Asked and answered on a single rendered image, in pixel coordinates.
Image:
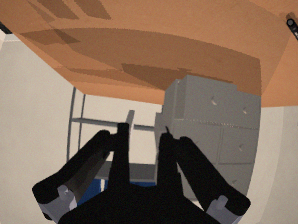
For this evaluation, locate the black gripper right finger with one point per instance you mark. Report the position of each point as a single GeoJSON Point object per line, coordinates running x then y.
{"type": "Point", "coordinates": [216, 197]}

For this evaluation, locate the grey small chest of drawers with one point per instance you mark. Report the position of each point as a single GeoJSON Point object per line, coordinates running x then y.
{"type": "Point", "coordinates": [169, 114]}

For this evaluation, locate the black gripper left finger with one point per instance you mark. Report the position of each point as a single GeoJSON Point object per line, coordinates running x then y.
{"type": "Point", "coordinates": [59, 193]}

